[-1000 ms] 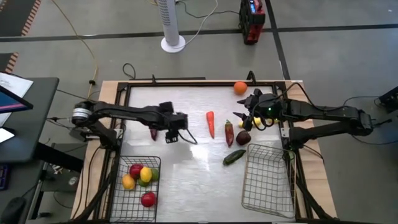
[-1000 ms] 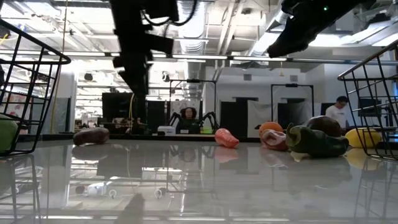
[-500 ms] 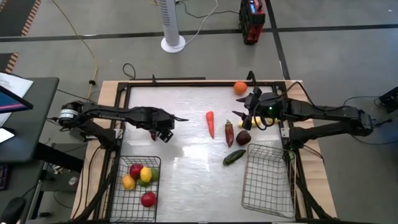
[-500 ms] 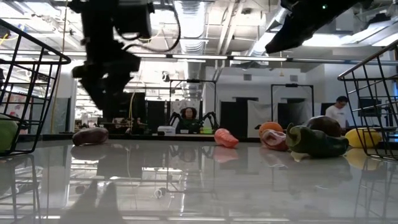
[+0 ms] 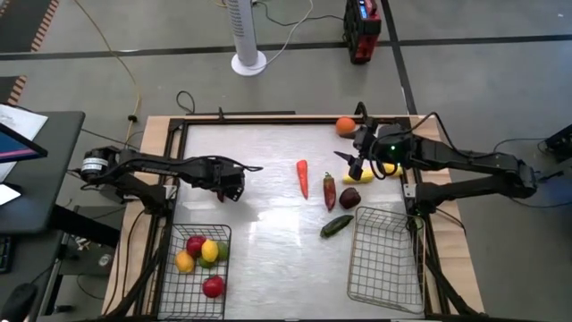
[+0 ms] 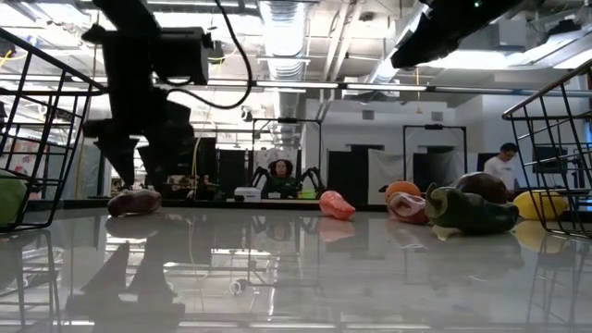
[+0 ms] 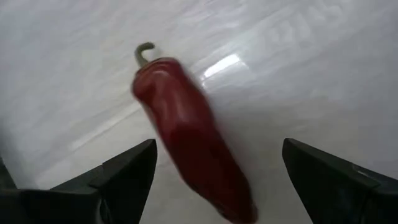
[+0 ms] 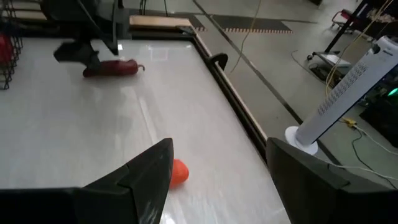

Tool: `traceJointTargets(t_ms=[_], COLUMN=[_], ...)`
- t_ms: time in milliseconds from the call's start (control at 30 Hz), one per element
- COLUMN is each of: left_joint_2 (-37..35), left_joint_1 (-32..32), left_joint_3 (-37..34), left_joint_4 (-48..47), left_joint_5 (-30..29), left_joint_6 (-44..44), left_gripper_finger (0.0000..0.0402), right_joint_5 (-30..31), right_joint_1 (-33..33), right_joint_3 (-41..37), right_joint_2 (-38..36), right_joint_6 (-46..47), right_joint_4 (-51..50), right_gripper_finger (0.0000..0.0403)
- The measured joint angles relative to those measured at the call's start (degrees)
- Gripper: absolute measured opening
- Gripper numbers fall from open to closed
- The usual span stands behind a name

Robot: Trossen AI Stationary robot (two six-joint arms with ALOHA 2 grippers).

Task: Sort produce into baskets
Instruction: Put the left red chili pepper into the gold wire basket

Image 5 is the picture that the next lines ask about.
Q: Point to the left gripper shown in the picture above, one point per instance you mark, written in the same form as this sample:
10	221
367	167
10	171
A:
230	183

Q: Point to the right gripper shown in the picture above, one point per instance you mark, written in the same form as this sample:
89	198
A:
366	149

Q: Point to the orange fruit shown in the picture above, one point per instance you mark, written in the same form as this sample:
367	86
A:
345	125

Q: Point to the yellow banana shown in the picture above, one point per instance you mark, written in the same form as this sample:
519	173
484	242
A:
357	178

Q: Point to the dark purple plum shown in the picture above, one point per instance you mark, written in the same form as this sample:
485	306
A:
349	198

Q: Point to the red-brown chili pepper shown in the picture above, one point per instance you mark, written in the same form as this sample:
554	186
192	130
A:
329	193

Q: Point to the orange carrot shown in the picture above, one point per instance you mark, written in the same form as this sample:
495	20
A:
302	176

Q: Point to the red apple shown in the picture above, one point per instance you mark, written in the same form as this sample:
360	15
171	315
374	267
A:
194	245

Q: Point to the green cucumber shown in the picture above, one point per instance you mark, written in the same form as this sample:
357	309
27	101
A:
336	226

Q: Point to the orange-yellow mango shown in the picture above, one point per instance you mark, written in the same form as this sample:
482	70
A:
184	261

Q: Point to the red tomato green stem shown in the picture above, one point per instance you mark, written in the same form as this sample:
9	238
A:
213	286

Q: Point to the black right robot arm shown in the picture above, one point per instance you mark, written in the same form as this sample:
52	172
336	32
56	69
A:
469	158

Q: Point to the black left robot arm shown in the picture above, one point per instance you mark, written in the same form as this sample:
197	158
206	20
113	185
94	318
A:
147	163

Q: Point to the white tower fan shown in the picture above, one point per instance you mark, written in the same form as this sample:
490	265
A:
245	36

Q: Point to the black desk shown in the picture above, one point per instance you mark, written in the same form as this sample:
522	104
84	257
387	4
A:
44	179

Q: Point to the black box device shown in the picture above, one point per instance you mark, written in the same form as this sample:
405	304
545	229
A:
561	143

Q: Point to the computer monitor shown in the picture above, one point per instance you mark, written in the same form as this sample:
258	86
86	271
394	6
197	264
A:
18	149

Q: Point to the white paper sheet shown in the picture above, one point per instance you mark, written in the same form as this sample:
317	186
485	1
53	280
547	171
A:
22	121

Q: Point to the white flat device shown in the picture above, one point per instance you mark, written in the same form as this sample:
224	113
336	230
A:
6	194

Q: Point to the dark keyboard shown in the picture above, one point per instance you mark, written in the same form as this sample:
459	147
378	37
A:
5	255

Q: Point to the black mat orange striped edge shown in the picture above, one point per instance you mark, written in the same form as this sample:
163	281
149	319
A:
22	22
9	89

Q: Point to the black computer mouse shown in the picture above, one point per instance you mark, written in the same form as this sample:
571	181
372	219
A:
18	304

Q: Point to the black metal table frame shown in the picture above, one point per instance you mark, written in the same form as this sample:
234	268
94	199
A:
268	121

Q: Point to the black flat bracket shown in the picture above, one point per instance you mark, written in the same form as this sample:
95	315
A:
552	174

